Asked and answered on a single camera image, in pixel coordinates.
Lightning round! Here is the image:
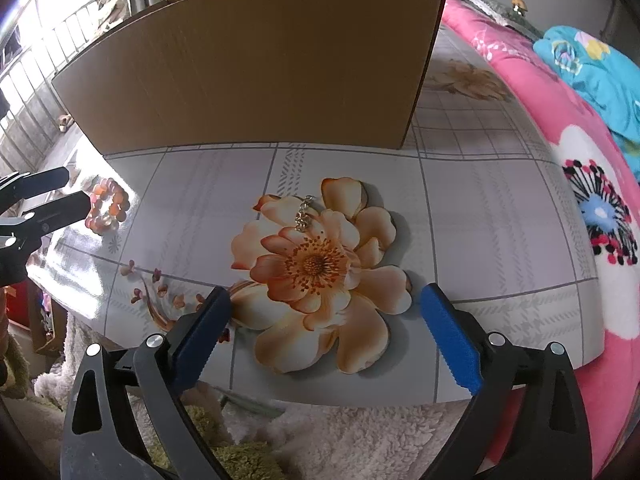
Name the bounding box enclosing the pink orange bead bracelet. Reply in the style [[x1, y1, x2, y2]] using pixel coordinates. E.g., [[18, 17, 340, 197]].
[[83, 176, 132, 236]]

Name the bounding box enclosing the silver chain earring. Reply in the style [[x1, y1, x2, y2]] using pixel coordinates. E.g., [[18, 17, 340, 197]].
[[294, 195, 318, 233]]

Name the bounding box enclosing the green fluffy mat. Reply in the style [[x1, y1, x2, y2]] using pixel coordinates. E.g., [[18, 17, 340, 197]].
[[131, 396, 286, 479]]

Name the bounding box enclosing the white fluffy rug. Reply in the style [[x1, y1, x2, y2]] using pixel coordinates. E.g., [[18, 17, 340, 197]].
[[31, 318, 476, 480]]

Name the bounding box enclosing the floral tablecloth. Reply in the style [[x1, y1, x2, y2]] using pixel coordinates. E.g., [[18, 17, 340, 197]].
[[28, 73, 575, 406]]

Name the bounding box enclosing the pink floral blanket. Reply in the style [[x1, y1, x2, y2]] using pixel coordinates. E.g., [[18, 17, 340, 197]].
[[421, 0, 639, 472]]

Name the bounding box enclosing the brown cardboard box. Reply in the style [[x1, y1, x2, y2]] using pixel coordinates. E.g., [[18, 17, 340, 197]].
[[53, 0, 446, 155]]

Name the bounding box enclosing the blue patterned cloth bundle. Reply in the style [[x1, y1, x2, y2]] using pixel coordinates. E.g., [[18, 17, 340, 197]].
[[533, 26, 639, 176]]

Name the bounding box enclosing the glass jar gold lid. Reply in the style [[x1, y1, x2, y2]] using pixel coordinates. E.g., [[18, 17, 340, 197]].
[[510, 0, 528, 22]]

